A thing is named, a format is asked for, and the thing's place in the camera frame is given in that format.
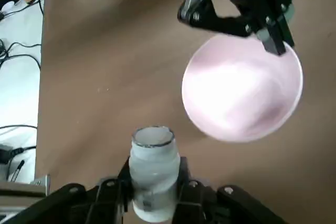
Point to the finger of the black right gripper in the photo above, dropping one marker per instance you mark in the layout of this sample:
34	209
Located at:
204	16
273	32

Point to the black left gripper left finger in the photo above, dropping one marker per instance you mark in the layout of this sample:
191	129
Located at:
78	203

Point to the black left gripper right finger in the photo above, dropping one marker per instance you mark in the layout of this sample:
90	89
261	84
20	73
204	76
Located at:
210	205

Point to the pink bowl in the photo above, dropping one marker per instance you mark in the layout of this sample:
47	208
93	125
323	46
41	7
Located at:
241	90

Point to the white vitamin bottle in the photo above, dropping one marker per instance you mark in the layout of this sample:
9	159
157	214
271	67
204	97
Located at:
153	171

